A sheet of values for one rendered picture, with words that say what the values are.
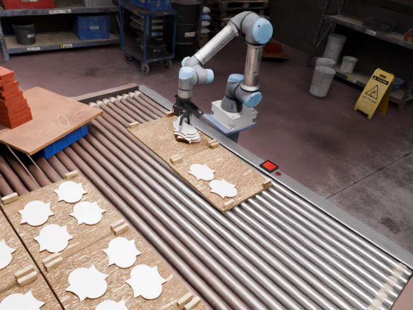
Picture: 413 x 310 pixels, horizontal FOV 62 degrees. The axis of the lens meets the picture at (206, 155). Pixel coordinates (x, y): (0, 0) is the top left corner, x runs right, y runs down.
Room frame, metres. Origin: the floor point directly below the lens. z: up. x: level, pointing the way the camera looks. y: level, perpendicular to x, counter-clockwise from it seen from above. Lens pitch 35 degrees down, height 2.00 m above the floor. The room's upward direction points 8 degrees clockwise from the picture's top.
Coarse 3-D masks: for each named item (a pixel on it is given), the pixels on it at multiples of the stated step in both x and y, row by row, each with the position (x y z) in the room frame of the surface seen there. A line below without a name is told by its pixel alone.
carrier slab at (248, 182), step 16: (192, 160) 1.47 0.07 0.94; (208, 160) 1.49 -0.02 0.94; (224, 160) 1.51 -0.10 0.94; (192, 176) 1.33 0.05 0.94; (224, 176) 1.37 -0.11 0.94; (240, 176) 1.39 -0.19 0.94; (256, 176) 1.41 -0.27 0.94; (208, 192) 1.23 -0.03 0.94; (240, 192) 1.26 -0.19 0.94; (256, 192) 1.28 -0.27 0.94
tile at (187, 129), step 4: (184, 124) 1.72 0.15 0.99; (188, 124) 1.73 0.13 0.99; (176, 128) 1.67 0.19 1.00; (184, 128) 1.68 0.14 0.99; (188, 128) 1.69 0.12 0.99; (192, 128) 1.69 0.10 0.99; (184, 132) 1.64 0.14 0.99; (188, 132) 1.64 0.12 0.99; (192, 132) 1.65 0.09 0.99; (196, 132) 1.66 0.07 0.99
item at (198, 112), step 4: (184, 104) 1.67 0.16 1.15; (188, 104) 1.66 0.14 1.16; (192, 104) 1.68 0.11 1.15; (188, 108) 1.66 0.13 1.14; (192, 108) 1.65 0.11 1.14; (196, 108) 1.67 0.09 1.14; (192, 112) 1.65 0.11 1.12; (196, 112) 1.64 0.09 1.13; (200, 112) 1.65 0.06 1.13; (196, 116) 1.64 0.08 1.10; (200, 116) 1.63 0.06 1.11
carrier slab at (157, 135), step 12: (156, 120) 1.83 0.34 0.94; (168, 120) 1.85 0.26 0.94; (132, 132) 1.65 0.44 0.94; (144, 132) 1.67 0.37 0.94; (156, 132) 1.69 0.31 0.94; (168, 132) 1.71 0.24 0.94; (144, 144) 1.56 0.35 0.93; (156, 144) 1.57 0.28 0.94; (168, 144) 1.58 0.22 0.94; (180, 144) 1.60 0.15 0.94; (192, 144) 1.62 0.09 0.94; (204, 144) 1.63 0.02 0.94; (168, 156) 1.47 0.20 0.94
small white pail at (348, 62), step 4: (344, 56) 5.75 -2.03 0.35; (348, 56) 5.79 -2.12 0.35; (344, 60) 5.65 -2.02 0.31; (348, 60) 5.59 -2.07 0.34; (352, 60) 5.76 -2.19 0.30; (356, 60) 5.61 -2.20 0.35; (344, 64) 5.64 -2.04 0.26; (348, 64) 5.59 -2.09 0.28; (352, 64) 5.58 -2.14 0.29; (340, 68) 5.68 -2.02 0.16; (344, 68) 5.61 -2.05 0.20; (348, 68) 5.58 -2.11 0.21; (352, 68) 5.60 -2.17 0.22; (348, 72) 5.59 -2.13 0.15
